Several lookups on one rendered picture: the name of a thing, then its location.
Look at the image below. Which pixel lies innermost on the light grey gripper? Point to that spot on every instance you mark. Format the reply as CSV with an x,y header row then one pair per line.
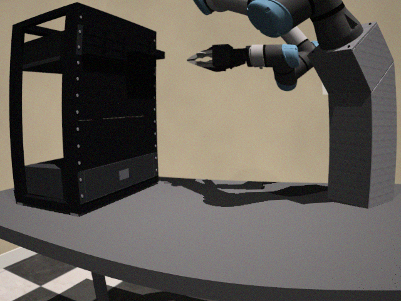
x,y
223,56

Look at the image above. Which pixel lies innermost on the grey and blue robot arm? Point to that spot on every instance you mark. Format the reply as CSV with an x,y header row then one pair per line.
x,y
334,26

